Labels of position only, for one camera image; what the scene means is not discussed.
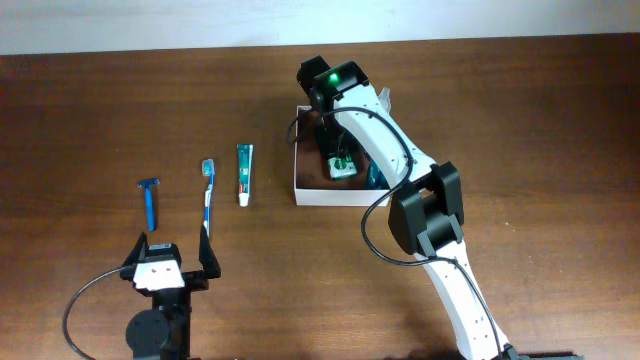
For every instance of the blue disposable razor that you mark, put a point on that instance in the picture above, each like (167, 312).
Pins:
(147, 185)

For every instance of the blue white toothbrush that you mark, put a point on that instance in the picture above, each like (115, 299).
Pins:
(208, 170)

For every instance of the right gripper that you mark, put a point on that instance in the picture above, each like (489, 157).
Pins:
(331, 145)

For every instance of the clear purple spray bottle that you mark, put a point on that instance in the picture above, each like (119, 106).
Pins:
(384, 99)

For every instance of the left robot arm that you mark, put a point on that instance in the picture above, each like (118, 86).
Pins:
(163, 332)

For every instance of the white cardboard box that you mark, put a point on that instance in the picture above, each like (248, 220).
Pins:
(314, 187)

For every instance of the green soap packet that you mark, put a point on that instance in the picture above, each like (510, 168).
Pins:
(341, 167)

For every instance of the green toothpaste tube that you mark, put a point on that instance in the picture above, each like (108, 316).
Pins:
(245, 156)

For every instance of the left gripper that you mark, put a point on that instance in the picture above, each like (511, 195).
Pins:
(199, 279)

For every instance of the blue mouthwash bottle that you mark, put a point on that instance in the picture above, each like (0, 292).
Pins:
(375, 179)

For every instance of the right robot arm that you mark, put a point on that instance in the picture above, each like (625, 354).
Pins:
(426, 211)

